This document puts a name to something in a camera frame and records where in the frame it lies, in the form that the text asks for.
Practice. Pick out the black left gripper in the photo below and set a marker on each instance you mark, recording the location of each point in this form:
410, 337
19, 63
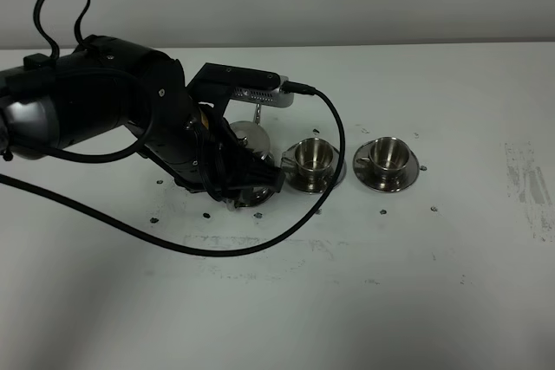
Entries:
195, 145

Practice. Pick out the stainless steel teapot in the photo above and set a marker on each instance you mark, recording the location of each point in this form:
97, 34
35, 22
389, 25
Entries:
254, 138

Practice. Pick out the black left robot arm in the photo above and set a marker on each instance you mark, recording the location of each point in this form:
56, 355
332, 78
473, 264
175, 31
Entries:
110, 99

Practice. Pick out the steel teapot saucer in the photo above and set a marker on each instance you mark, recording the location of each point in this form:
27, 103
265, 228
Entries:
253, 197

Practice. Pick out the left stainless steel teacup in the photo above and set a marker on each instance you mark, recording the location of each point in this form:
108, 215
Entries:
310, 158

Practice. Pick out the stainless steel teacup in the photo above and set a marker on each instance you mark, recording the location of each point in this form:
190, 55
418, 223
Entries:
386, 157
310, 158

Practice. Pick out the right stainless steel teacup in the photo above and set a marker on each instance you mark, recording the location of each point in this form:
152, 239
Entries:
386, 157

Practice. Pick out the left steel cup saucer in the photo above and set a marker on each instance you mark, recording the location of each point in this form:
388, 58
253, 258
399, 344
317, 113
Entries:
299, 182

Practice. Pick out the steel cup saucer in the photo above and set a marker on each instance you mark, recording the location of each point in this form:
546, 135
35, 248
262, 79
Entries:
365, 174
299, 182

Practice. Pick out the right steel cup saucer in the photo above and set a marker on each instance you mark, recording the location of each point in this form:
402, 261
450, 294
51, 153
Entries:
365, 174

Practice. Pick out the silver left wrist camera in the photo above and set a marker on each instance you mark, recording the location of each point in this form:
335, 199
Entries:
276, 97

